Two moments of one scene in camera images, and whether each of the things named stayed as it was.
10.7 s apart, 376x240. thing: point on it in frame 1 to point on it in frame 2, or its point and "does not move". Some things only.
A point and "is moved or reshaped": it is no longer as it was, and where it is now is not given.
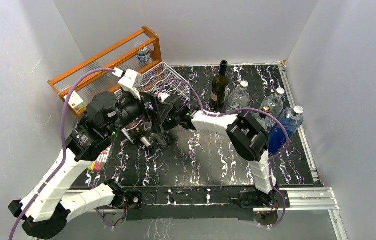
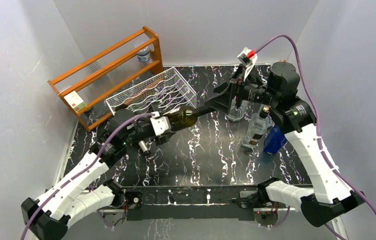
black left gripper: x=148 y=114 to x=160 y=139
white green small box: x=75 y=102 does not move
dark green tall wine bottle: x=220 y=83 is moved or reshaped
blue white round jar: x=143 y=55 does not move
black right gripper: x=166 y=127 to x=234 y=86
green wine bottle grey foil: x=136 y=129 is moved or reshaped
